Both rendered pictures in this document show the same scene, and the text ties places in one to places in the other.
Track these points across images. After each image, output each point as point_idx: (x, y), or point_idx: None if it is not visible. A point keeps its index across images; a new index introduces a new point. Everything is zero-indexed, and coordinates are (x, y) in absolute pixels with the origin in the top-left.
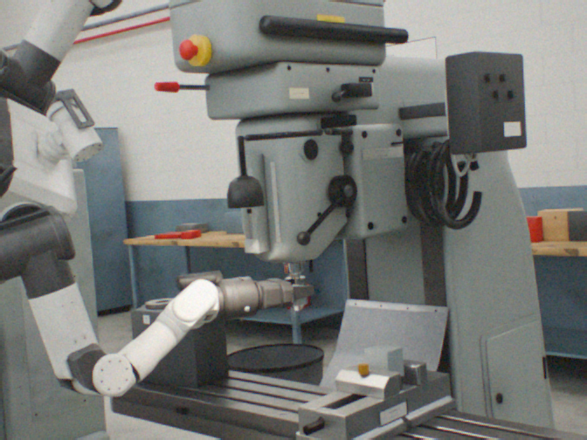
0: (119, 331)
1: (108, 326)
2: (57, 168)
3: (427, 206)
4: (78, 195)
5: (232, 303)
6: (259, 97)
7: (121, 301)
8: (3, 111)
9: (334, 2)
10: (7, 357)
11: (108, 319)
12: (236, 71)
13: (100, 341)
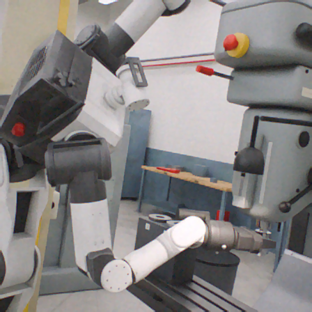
0: (129, 209)
1: (124, 205)
2: (114, 113)
3: None
4: (125, 138)
5: (214, 240)
6: (274, 90)
7: (133, 195)
8: (88, 64)
9: None
10: (69, 214)
11: (125, 202)
12: (259, 68)
13: (118, 212)
